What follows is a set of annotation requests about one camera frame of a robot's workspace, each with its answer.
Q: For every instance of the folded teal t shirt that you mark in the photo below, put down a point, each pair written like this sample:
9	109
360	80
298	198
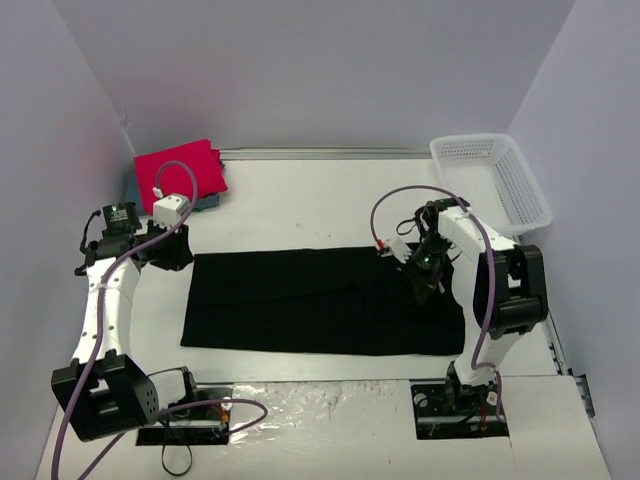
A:
132	194

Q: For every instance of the black t shirt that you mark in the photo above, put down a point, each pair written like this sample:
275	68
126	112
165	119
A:
345	301

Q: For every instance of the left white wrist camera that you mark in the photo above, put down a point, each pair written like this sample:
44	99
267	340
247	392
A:
168	210

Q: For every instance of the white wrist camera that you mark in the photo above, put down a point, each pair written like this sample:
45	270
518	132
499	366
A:
168	210
394	247

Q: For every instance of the aluminium table rail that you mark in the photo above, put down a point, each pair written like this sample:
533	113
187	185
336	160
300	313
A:
324	153

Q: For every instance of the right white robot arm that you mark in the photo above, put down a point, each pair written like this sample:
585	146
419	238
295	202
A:
499	285

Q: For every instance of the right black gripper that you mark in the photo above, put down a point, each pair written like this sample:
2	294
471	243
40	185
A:
426	282

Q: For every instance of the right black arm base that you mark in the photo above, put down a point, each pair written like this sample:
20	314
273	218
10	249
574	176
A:
435	418

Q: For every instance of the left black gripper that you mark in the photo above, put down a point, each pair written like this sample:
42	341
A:
176	247

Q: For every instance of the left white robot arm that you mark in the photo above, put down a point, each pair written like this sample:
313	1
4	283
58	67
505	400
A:
102	391

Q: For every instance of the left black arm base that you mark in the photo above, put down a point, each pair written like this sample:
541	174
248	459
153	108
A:
199	426

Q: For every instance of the folded red t shirt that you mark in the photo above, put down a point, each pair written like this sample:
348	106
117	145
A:
201	158

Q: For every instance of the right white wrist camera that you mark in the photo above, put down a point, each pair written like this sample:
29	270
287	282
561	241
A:
394	247

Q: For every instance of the white plastic basket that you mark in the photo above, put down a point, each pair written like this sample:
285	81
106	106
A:
492	174

